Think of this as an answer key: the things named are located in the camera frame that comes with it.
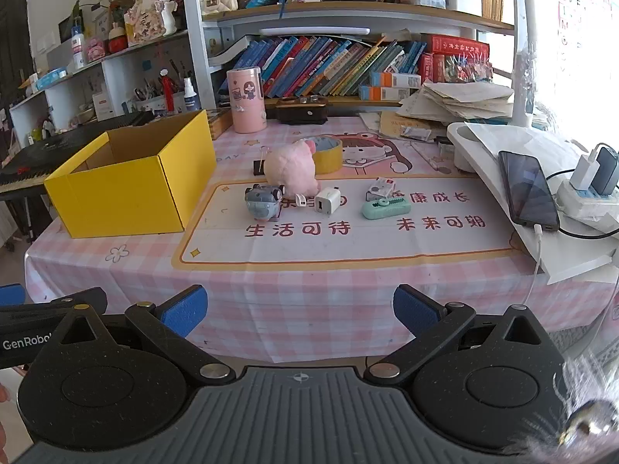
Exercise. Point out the yellow tape roll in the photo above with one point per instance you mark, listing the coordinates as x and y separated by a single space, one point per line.
331 159

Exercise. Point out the pink checked desktop cloth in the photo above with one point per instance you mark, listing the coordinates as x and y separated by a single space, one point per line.
145 299

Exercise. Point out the white drawing board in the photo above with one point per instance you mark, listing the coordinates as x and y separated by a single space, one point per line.
570 246

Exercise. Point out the thick red dictionary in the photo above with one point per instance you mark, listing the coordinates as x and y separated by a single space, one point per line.
457 44

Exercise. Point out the pink eye chart poster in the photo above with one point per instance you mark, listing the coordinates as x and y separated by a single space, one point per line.
580 5

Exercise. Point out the black electronic keyboard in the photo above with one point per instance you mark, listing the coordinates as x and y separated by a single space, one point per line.
63 142

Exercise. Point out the yellow cardboard box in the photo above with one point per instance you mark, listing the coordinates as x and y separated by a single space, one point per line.
121 193

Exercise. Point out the white pencil pot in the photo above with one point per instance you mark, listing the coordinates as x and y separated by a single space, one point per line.
145 105

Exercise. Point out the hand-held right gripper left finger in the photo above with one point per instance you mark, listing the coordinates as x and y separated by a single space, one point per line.
186 305

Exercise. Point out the pink white ceramic ornament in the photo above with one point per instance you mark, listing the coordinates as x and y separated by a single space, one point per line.
147 19

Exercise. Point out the white power strip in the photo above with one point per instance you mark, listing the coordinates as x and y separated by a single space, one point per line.
585 203

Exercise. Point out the black wooden box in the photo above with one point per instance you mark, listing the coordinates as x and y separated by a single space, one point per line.
302 113

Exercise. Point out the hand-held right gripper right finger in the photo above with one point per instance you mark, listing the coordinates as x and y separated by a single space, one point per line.
416 307

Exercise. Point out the printed cartoon desk mat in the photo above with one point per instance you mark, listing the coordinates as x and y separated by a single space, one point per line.
338 246

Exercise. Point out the black framed picture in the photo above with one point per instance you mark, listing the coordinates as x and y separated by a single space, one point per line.
65 29

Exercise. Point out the white cubby shelf unit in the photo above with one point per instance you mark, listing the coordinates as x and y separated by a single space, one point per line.
113 77

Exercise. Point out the white fluffy fur trim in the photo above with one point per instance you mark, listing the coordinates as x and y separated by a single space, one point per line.
580 396

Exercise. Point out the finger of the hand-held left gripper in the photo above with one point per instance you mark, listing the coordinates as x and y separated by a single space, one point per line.
94 296
12 294

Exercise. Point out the small white carton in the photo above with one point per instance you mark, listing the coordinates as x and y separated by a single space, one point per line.
104 106

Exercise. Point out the black keyboard stand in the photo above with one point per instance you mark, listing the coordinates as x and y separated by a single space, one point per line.
19 217

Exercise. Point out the wooden chess board box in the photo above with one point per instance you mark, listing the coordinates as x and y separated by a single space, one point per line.
220 123

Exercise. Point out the colourful pen pack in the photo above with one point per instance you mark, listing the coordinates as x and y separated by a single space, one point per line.
466 70

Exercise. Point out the white blue spray bottle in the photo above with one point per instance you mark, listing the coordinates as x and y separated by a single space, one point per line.
192 99

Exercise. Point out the white desk lamp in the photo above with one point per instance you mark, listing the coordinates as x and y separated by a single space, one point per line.
471 147

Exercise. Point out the white pen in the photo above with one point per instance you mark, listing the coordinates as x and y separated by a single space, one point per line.
424 155

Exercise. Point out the white bookshelf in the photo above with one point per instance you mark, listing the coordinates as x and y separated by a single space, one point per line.
193 34

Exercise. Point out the white charger cube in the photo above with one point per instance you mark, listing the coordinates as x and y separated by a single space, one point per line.
328 200

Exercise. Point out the pink plush toy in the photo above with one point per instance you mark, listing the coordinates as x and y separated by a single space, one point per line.
290 167

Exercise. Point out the pink gift box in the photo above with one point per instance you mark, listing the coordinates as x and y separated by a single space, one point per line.
95 51

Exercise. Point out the orange white carton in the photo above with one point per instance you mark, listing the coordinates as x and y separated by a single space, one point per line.
387 93
396 80

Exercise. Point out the long row of blue books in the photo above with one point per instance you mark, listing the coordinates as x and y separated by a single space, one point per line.
314 67

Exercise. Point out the black smartphone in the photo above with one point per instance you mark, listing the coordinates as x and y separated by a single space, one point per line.
527 188

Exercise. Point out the mint green plastic tool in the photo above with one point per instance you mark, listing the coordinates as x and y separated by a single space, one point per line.
387 208

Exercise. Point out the blue tissue pack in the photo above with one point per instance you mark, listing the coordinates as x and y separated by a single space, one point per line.
51 80

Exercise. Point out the red spray bottle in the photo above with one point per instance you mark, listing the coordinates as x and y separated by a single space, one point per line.
168 92

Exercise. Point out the stack of loose papers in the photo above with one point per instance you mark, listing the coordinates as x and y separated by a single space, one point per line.
459 99

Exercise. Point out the grey blue toy figure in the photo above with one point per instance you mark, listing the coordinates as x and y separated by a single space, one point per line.
261 203

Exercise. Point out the white bottle blue cap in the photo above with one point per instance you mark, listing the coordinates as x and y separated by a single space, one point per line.
78 48

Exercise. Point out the white plug charger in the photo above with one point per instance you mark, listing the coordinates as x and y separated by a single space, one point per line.
582 174

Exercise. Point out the small white pink toy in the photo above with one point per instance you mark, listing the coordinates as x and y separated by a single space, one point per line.
381 187

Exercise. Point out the pink cartoon canister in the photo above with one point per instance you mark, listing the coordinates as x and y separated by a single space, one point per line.
246 101

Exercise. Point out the dark wooden door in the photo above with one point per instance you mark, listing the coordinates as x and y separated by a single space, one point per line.
14 48

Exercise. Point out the black binder clip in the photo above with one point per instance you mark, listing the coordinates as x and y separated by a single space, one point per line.
258 168

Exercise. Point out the grey blue plug charger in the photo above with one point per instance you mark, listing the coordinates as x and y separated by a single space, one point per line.
607 171

